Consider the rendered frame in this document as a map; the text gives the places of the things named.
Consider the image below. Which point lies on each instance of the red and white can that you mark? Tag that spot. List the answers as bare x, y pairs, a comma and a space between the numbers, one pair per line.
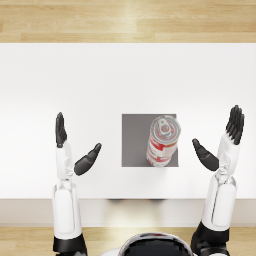
159, 157
165, 128

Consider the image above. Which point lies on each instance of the dark grey square mat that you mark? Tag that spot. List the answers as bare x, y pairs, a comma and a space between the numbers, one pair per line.
135, 140

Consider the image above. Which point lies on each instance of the dark round robot body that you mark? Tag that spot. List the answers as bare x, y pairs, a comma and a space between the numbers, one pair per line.
155, 246

